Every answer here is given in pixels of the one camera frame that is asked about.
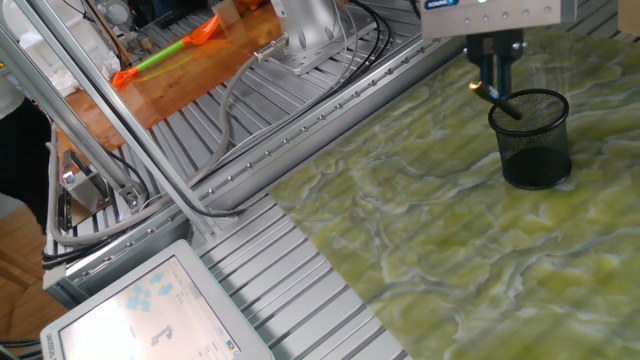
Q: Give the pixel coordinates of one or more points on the orange green toy tool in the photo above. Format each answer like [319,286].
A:
[160,56]

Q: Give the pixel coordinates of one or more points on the white tissue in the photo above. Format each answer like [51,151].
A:
[65,80]

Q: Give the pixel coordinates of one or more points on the cardboard box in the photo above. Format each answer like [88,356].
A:
[630,15]

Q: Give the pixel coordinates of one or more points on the green marble pattern mat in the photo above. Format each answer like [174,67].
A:
[450,250]

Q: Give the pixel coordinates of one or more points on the silver Schunk gripper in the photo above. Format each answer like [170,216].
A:
[500,17]

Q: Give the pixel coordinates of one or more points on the white round device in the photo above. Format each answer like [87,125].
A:
[117,12]

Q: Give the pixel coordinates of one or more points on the person in black trousers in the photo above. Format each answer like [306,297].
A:
[25,160]

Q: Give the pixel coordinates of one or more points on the silver conical pedestal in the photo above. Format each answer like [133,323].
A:
[310,25]

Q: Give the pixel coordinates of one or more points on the glossy wooden board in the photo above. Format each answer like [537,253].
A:
[200,85]

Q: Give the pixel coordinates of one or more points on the white teach pendant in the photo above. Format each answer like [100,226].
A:
[150,310]

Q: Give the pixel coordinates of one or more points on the aluminium diagonal brace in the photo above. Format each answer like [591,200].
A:
[165,170]
[65,120]

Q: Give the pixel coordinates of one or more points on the steel bracket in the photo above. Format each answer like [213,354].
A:
[82,197]

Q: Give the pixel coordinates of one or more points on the aluminium rail with screws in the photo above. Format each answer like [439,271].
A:
[280,155]

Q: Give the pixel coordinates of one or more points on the black pen with gold trim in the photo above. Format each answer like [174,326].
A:
[510,111]

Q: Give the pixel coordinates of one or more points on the black mesh pen holder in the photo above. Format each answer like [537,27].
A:
[535,165]

